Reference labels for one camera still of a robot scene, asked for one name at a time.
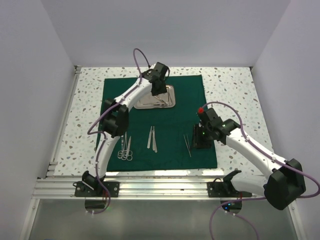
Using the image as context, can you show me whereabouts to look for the aluminium front rail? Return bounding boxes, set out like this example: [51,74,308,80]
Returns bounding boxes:
[31,177,297,201]

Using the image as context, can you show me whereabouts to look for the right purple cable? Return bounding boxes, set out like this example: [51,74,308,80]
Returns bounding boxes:
[203,101,320,240]

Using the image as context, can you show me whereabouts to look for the steel hemostat clamp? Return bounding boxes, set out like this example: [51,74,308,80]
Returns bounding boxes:
[121,134,128,160]

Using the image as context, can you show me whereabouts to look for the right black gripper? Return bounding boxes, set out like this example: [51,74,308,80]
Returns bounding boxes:
[190,123,213,150]

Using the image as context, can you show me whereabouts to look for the dark green surgical cloth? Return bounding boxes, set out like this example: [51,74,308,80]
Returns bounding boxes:
[106,75,218,172]

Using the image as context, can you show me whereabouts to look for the stainless steel tray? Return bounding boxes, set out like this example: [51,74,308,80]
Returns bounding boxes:
[134,84,176,110]

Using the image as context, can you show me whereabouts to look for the steel tweezers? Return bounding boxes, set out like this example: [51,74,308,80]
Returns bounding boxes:
[153,95,168,106]
[154,92,173,106]

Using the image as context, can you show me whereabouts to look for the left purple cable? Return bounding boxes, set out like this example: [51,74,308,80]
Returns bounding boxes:
[86,48,153,215]

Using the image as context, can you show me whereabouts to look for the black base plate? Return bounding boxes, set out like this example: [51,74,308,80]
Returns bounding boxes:
[72,175,120,198]
[206,178,253,198]

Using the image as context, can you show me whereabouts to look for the aluminium left side rail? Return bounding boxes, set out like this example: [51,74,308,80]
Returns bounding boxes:
[45,65,82,178]

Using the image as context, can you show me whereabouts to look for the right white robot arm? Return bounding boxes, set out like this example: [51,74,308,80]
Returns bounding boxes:
[193,107,306,210]

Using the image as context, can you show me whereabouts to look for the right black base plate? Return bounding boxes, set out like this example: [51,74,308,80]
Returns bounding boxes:
[206,178,253,198]

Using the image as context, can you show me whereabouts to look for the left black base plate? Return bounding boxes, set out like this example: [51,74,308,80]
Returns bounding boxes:
[72,175,120,198]

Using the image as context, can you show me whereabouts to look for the purple cable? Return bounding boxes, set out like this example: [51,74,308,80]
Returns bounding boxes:
[86,48,153,215]
[203,101,320,240]

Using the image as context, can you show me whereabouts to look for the steel surgical scissors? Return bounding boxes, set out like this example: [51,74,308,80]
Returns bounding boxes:
[117,133,127,159]

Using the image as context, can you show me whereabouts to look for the steel forceps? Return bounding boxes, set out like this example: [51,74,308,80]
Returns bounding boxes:
[183,134,192,157]

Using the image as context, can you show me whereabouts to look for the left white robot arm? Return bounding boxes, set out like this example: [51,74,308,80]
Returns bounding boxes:
[82,62,170,197]

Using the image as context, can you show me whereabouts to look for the aluminium rail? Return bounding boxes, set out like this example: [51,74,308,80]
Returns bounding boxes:
[31,177,297,201]
[45,65,82,178]

